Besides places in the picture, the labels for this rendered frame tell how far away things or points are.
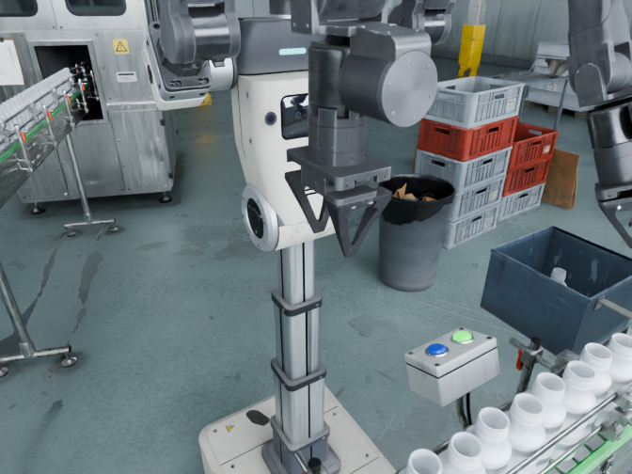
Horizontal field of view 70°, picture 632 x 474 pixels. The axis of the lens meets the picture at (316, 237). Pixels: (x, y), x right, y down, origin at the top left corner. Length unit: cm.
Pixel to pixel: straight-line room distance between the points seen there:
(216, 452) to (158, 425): 54
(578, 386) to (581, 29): 49
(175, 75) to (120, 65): 310
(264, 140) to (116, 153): 327
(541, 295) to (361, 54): 114
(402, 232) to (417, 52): 232
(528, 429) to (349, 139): 45
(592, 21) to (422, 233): 202
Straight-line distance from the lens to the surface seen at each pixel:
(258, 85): 89
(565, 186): 441
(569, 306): 140
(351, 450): 172
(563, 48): 819
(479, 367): 83
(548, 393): 72
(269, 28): 96
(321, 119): 43
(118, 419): 230
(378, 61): 37
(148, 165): 413
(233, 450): 173
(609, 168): 76
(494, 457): 67
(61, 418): 241
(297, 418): 142
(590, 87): 75
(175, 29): 73
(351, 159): 44
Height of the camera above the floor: 163
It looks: 28 degrees down
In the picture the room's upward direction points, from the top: straight up
